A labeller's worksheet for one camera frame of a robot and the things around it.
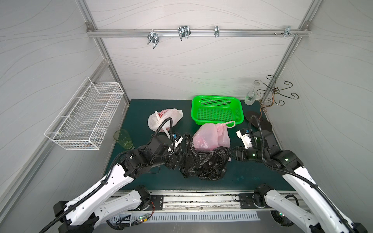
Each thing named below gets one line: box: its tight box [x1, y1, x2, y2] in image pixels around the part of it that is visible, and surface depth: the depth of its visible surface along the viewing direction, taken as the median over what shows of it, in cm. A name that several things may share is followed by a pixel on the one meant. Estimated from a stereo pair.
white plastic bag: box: [147, 108, 184, 138], surface depth 100 cm
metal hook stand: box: [253, 75, 300, 121], surface depth 86 cm
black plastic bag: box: [178, 133, 230, 181], surface depth 74 cm
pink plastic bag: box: [192, 120, 236, 151], surface depth 88 cm
